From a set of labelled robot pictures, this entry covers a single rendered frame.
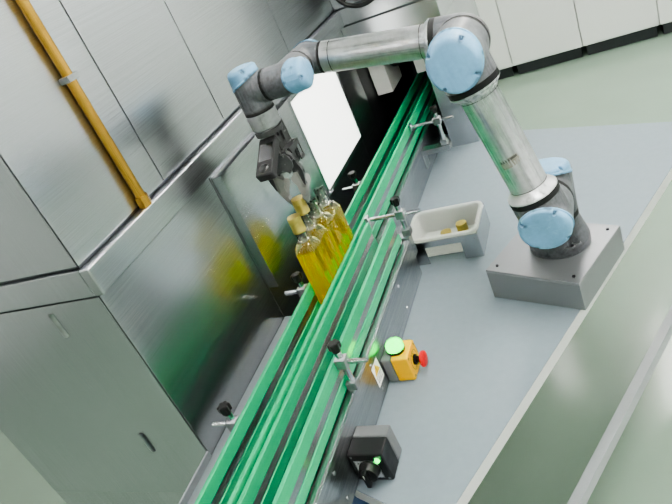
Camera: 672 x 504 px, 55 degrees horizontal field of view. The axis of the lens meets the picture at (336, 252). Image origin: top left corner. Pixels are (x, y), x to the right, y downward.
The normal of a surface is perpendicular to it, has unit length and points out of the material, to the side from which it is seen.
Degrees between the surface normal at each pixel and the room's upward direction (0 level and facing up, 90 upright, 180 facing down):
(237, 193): 90
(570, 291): 90
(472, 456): 0
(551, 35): 90
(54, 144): 90
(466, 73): 82
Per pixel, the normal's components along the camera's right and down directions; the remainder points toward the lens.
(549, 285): -0.61, 0.59
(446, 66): -0.36, 0.46
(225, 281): 0.88, -0.15
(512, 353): -0.37, -0.81
